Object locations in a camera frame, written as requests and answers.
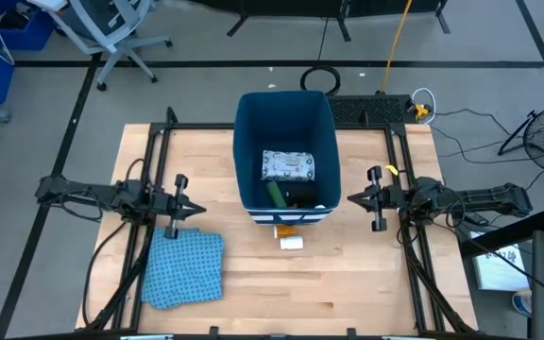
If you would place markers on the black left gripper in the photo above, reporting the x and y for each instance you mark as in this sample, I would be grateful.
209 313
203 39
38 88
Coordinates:
165 205

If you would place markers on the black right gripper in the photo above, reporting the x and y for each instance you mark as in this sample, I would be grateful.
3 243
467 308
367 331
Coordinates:
395 197

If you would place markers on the black bandage roll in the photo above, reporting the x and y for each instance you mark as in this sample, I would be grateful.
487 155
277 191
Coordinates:
301 196

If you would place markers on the white printed wipes pack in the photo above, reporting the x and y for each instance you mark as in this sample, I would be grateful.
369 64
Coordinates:
288 165

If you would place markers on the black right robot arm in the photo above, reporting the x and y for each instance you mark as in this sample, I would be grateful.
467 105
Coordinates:
480 196

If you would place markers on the blue fabric basket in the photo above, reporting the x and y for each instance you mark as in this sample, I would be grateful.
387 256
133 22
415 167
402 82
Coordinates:
283 123

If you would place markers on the blue patterned folded cloth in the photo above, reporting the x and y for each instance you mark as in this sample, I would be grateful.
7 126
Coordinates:
182 269

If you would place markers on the small white box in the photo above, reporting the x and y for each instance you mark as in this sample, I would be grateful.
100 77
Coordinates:
292 243

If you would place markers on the black mesh box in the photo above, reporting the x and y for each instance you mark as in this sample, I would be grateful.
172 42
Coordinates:
371 109

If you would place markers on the yellow plug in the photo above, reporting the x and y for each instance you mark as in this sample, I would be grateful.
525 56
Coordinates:
420 111

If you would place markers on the black table clamp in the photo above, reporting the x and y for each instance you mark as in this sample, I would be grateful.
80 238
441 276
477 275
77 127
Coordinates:
213 332
351 333

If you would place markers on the silver metal bar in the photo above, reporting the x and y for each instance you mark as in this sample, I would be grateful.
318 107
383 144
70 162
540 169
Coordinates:
147 337
409 338

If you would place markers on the white printed box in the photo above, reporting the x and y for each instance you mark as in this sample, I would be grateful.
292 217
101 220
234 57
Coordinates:
498 264

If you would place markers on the grey office chair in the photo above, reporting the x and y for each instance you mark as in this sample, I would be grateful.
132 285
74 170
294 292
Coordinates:
116 42

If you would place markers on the white and blue round item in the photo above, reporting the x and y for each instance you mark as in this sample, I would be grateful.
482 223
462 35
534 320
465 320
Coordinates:
522 302

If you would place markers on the black partition panel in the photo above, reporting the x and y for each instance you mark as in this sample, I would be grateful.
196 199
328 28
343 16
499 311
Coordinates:
300 5

